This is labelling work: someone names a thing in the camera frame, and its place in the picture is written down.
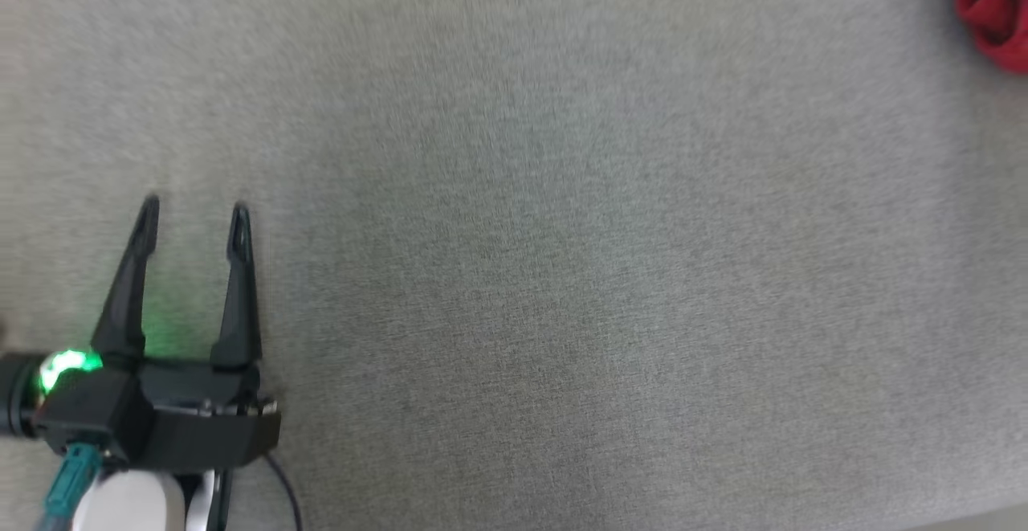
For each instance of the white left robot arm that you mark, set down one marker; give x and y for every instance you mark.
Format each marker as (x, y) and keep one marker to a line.
(132, 507)

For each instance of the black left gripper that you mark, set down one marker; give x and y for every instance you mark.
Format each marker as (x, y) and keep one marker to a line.
(201, 422)

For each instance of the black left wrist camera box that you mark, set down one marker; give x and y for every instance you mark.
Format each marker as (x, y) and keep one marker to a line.
(80, 410)

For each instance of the red shorts white trim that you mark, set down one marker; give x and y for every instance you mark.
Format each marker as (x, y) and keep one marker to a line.
(996, 1)

